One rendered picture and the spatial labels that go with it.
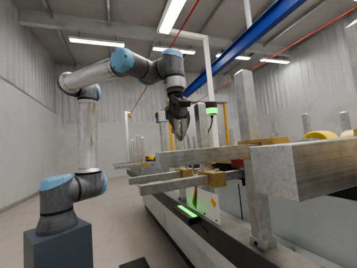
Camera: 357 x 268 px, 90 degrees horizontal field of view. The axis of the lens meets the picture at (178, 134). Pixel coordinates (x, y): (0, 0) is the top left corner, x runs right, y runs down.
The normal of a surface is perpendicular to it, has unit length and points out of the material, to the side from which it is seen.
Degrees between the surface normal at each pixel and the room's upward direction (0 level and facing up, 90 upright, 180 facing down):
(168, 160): 90
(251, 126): 90
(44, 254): 90
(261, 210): 90
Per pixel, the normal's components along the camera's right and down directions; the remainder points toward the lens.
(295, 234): -0.92, 0.04
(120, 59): -0.50, -0.02
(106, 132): 0.32, -0.11
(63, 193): 0.82, -0.12
